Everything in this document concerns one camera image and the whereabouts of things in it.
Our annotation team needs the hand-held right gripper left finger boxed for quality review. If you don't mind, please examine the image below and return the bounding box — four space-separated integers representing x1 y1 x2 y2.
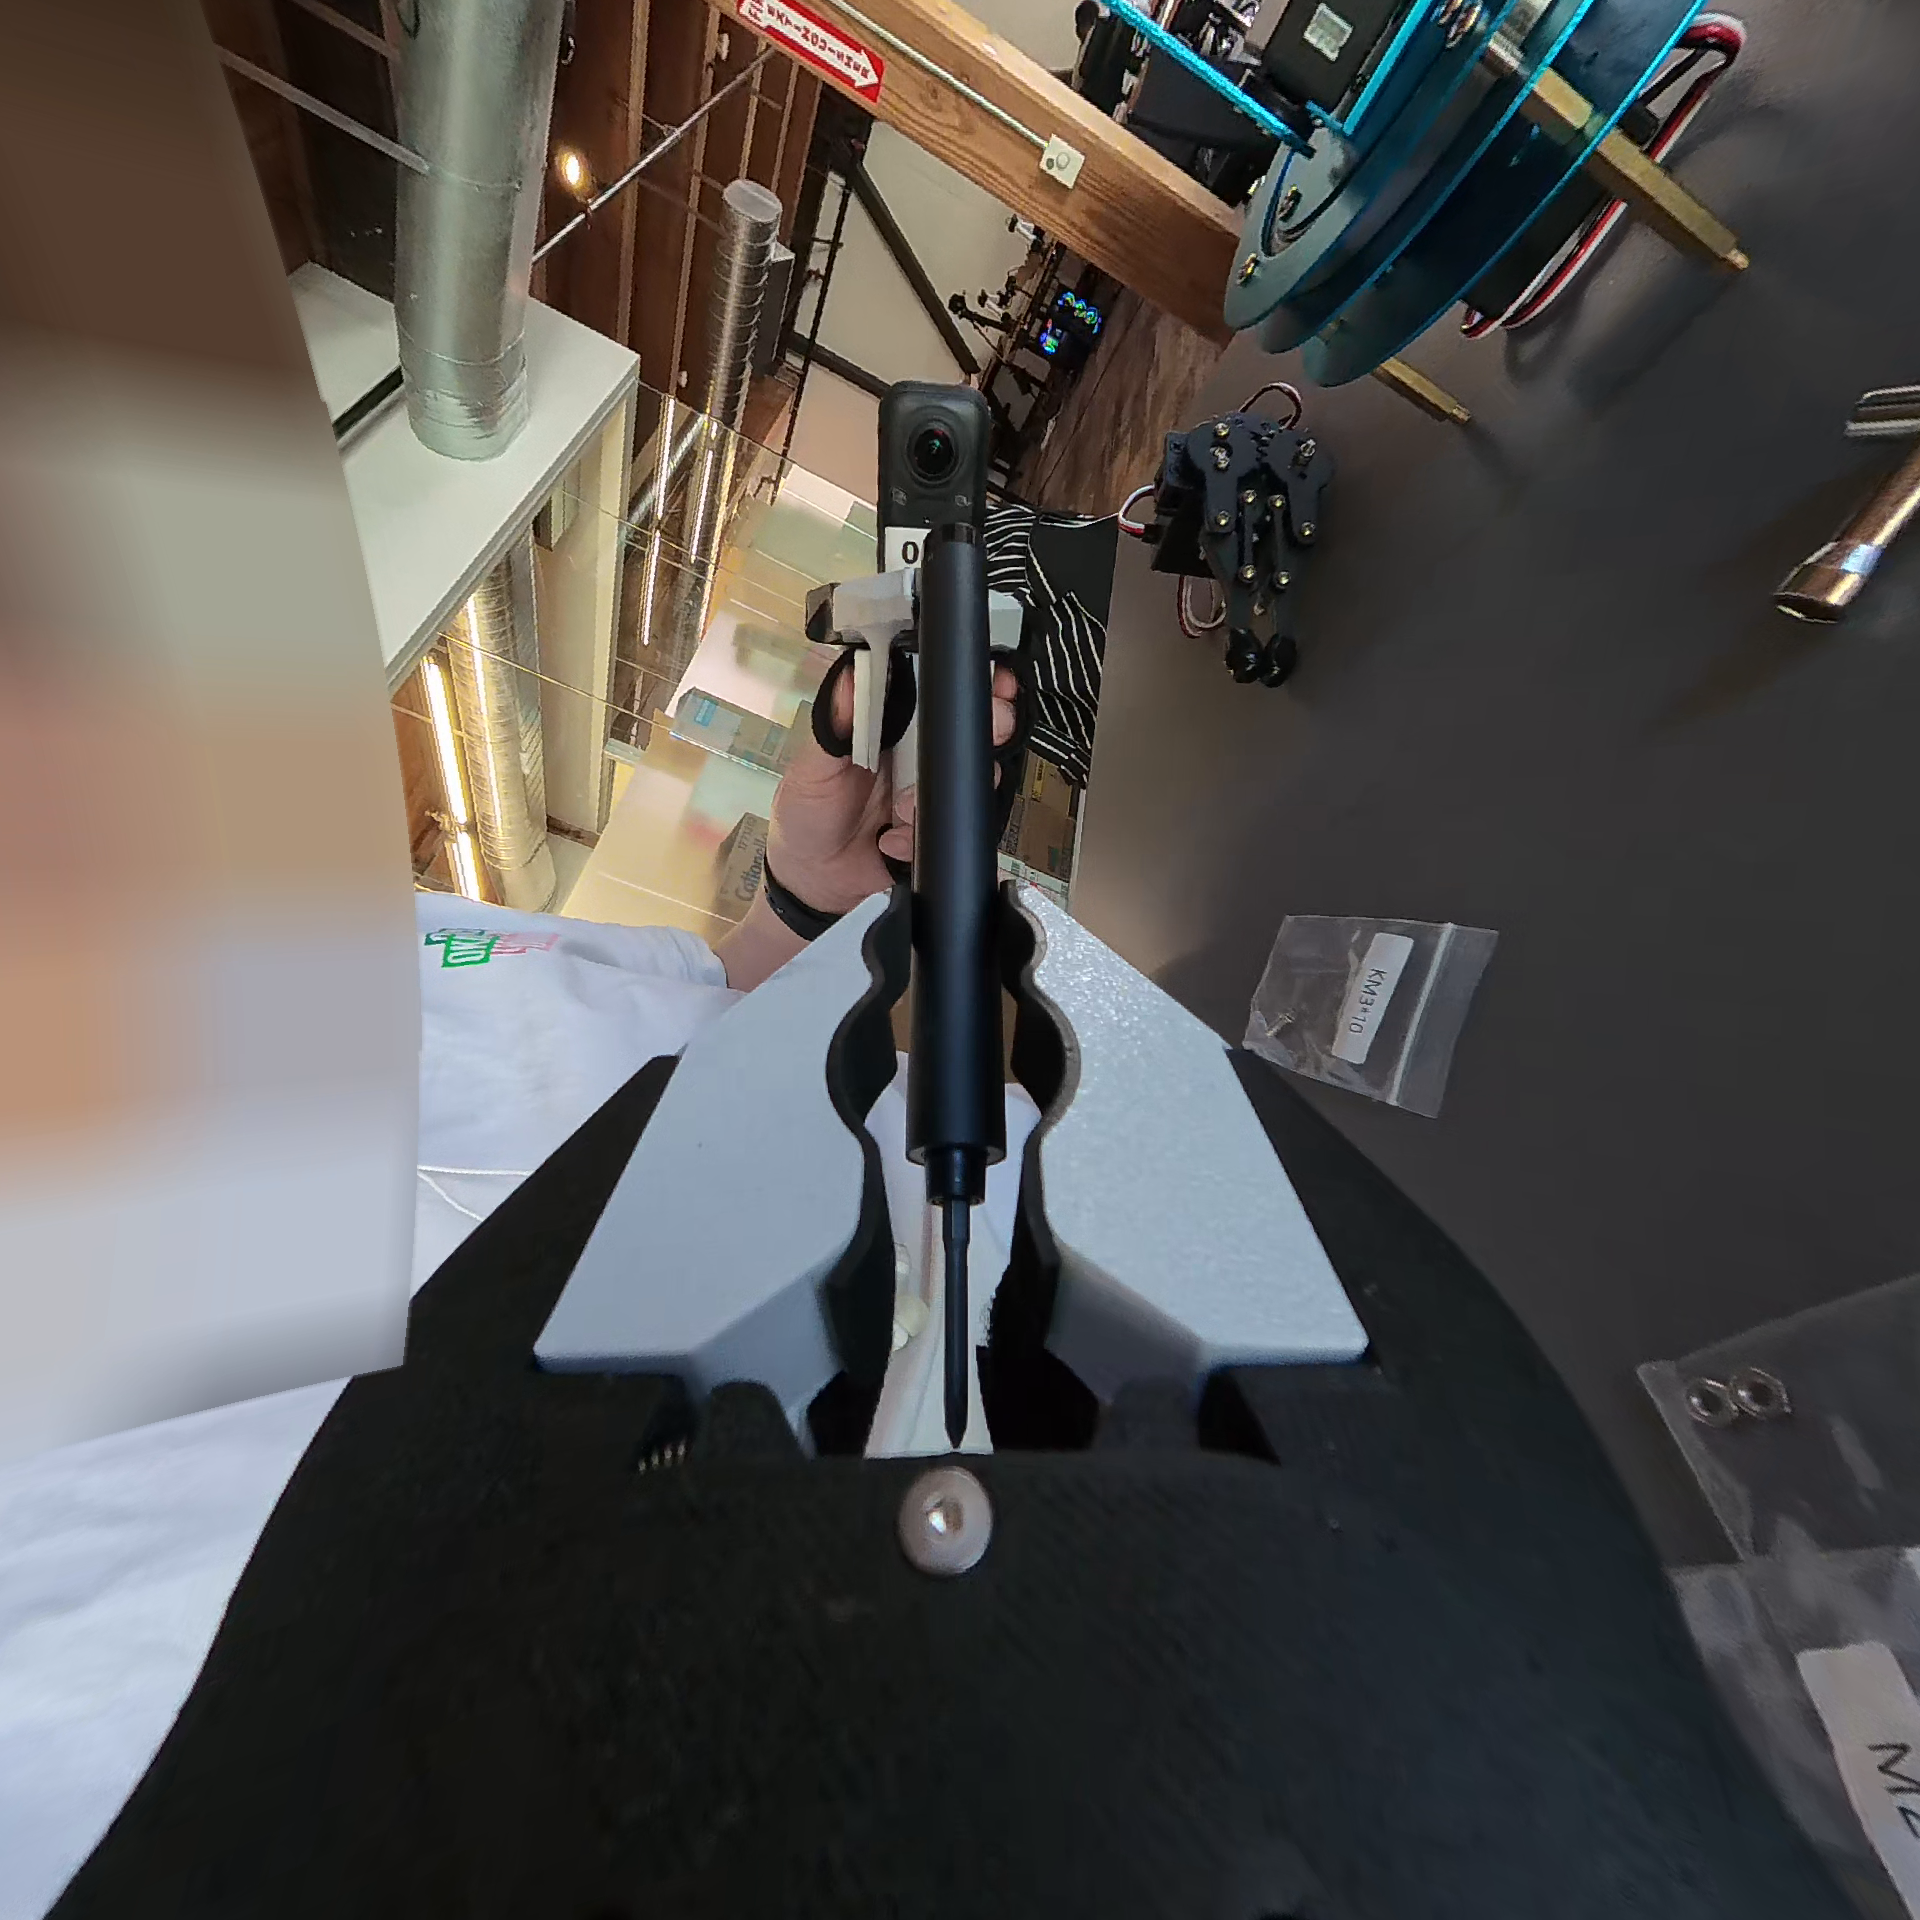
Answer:
534 891 914 1454

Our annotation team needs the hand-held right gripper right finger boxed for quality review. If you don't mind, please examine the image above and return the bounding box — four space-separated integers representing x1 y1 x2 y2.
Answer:
992 881 1373 1412

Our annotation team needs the black screwdriver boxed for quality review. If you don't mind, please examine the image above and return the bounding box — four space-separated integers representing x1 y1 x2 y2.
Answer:
902 525 1003 1451

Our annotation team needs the person's left forearm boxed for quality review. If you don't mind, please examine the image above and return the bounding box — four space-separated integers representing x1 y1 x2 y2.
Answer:
709 895 819 993

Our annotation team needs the person's left hand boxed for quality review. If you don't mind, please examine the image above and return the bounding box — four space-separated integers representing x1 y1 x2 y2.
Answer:
766 668 1024 942

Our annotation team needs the black white striped cloth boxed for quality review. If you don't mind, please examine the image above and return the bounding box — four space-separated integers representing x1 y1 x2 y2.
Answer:
983 503 1123 784

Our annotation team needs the person's white shirt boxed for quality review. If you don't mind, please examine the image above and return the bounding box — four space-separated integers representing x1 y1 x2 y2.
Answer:
0 891 994 1920

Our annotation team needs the small clear screw bag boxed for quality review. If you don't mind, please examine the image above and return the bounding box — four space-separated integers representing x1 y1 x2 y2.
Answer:
1244 911 1499 1120

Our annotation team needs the black robot claw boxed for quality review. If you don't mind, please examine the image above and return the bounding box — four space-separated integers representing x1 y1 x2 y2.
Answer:
1151 383 1339 688

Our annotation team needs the red white sign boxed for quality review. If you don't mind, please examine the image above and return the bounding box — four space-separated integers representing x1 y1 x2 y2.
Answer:
732 0 886 108

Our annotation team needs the clear bag with nuts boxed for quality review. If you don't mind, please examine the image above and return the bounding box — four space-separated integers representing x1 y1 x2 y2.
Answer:
1634 1317 1920 1571

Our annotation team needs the clear bag with white label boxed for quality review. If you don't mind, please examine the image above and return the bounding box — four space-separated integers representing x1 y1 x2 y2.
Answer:
1664 1544 1920 1920

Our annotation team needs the metal socket wrench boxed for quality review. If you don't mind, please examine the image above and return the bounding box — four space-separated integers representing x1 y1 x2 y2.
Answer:
1774 447 1920 625

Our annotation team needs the claw servo cable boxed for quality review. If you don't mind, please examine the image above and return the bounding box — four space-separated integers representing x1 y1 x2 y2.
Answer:
1123 483 1204 635

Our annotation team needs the ribbed silver ventilation duct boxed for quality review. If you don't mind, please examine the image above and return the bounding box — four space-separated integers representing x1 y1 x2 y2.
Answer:
448 537 559 905

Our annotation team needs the large silver ventilation duct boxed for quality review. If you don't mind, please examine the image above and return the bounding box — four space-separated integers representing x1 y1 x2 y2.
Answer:
390 0 575 462

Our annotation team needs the striped servo cable bundle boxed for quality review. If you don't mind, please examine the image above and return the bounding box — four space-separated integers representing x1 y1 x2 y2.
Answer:
1459 11 1744 336

